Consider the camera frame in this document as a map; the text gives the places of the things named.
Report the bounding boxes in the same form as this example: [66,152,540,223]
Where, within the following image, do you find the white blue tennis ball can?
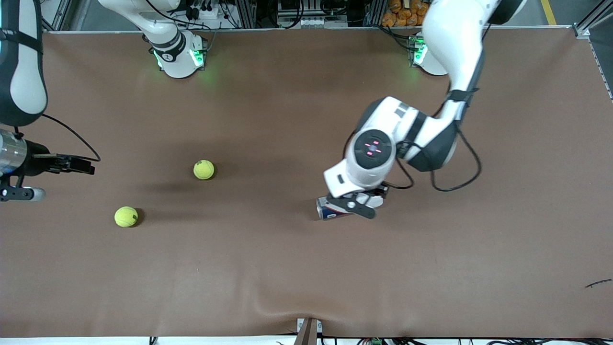
[316,191,384,221]

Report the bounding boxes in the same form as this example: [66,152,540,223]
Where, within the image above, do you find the yellow tennis ball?
[114,206,139,228]
[193,160,215,181]

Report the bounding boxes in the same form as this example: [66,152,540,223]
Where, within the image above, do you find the brown table mat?
[0,26,613,338]

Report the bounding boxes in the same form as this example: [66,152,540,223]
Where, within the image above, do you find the orange packaged goods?
[382,0,434,28]

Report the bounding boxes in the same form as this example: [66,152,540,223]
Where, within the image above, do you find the white terminal block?
[286,16,349,28]

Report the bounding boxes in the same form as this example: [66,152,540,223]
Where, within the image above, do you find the white power strip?
[189,4,227,21]

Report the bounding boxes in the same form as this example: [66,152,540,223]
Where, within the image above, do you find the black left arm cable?
[342,127,482,192]

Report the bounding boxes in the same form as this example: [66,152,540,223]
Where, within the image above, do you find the grey table edge bracket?
[296,318,323,345]

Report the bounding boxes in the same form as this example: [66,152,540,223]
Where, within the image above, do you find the aluminium frame profile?
[41,0,72,33]
[573,0,613,40]

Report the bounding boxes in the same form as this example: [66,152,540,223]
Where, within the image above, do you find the aluminium frame post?
[235,0,258,28]
[364,0,386,27]

